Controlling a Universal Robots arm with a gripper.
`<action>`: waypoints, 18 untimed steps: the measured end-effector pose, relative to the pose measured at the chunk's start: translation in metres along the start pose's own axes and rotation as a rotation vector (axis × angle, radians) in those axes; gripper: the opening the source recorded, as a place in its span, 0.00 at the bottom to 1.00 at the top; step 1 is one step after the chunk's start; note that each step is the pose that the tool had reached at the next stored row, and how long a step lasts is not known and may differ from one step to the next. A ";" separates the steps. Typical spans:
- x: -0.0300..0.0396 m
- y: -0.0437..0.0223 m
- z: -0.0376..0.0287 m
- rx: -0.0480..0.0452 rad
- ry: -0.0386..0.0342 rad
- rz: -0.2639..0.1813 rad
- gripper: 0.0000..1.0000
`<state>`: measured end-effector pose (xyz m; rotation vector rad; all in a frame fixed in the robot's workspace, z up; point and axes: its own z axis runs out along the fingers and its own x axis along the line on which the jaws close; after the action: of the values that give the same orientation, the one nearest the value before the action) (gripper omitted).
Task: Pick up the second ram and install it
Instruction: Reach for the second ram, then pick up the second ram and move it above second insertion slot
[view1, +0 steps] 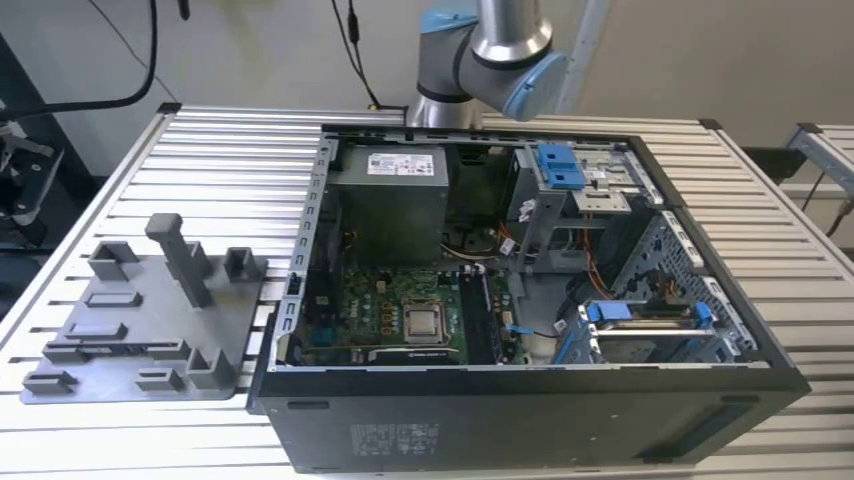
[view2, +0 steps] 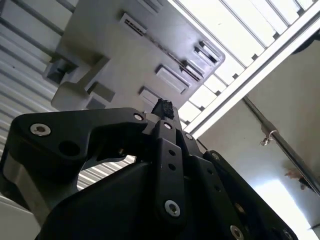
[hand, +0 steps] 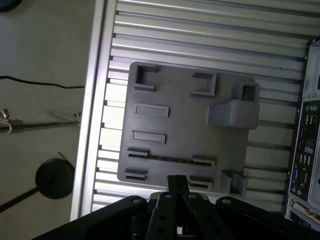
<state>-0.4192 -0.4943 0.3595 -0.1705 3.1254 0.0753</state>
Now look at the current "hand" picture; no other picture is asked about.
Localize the black round floor stand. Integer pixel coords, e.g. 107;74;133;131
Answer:
0;151;75;214

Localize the black RAM stick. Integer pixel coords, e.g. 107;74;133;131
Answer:
128;152;214;166

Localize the grey plastic parts rack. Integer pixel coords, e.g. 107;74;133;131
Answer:
116;61;261;196

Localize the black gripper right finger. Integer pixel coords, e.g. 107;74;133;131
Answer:
176;174;318;240

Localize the black floor cable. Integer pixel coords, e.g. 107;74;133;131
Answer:
0;75;85;90

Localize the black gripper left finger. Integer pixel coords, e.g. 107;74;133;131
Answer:
32;174;179;240

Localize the black PC case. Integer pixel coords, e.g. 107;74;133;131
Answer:
284;37;320;231

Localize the dark round floor object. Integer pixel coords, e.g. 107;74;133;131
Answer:
0;0;22;12

